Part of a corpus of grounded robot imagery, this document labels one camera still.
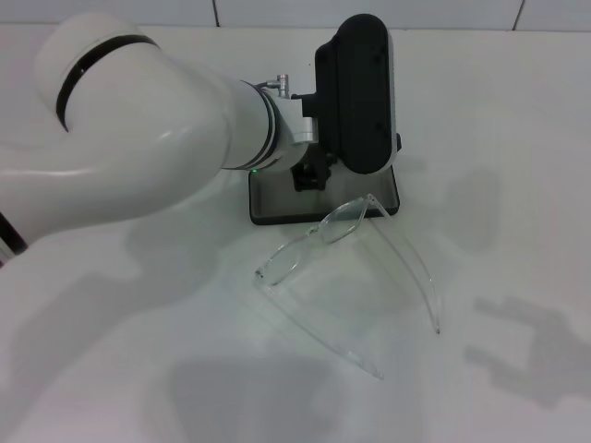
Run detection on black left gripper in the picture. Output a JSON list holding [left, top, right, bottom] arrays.
[[291, 146, 337, 193]]

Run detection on black glasses case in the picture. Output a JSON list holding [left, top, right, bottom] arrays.
[[247, 162, 402, 227]]

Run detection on clear transparent glasses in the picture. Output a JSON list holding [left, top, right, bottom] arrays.
[[252, 193, 442, 382]]

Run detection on silver left camera mount bracket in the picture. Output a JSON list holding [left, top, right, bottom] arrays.
[[274, 94, 320, 146]]

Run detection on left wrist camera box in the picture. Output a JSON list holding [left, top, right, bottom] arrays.
[[313, 13, 404, 176]]

